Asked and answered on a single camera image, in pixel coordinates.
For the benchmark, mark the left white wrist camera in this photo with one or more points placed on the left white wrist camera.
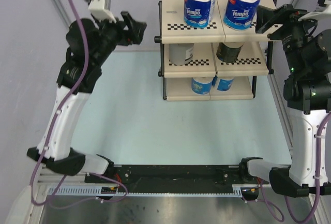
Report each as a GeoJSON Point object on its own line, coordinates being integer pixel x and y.
{"type": "Point", "coordinates": [100, 9]}

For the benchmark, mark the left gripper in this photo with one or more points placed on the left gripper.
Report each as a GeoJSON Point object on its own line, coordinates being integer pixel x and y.
{"type": "Point", "coordinates": [128, 37]}

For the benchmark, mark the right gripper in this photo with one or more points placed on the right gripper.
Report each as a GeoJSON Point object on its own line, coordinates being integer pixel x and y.
{"type": "Point", "coordinates": [285, 13]}

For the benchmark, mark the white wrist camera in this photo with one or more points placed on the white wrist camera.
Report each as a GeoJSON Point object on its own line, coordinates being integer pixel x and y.
{"type": "Point", "coordinates": [319, 8]}
{"type": "Point", "coordinates": [100, 9]}

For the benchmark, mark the beige three-tier shelf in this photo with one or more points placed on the beige three-tier shelf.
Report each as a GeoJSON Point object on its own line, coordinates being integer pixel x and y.
{"type": "Point", "coordinates": [211, 63]}

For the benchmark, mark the Tempo dark blue paper roll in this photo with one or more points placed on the Tempo dark blue paper roll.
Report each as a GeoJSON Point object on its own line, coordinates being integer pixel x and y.
{"type": "Point", "coordinates": [198, 13]}

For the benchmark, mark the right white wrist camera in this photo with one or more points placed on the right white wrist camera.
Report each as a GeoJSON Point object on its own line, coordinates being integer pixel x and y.
{"type": "Point", "coordinates": [319, 8]}

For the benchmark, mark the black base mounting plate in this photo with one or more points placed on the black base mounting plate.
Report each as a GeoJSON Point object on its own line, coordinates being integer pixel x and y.
{"type": "Point", "coordinates": [224, 174]}

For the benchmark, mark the white slotted cable duct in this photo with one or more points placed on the white slotted cable duct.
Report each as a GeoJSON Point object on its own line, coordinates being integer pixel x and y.
{"type": "Point", "coordinates": [226, 190]}

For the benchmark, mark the grey paper roll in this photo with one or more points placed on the grey paper roll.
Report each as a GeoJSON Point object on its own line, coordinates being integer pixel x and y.
{"type": "Point", "coordinates": [181, 54]}

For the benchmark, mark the dark blue paper roll front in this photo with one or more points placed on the dark blue paper roll front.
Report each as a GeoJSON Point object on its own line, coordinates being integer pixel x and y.
{"type": "Point", "coordinates": [239, 14]}

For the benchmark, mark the light blue paper roll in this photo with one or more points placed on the light blue paper roll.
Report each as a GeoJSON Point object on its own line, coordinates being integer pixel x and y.
{"type": "Point", "coordinates": [222, 83]}
{"type": "Point", "coordinates": [201, 85]}

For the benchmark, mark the dark green paper roll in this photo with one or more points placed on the dark green paper roll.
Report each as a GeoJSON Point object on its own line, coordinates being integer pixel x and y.
{"type": "Point", "coordinates": [228, 52]}

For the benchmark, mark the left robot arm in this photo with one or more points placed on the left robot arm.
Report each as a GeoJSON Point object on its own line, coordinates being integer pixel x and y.
{"type": "Point", "coordinates": [91, 41]}

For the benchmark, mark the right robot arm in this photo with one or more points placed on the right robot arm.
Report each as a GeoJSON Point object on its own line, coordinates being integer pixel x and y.
{"type": "Point", "coordinates": [307, 92]}

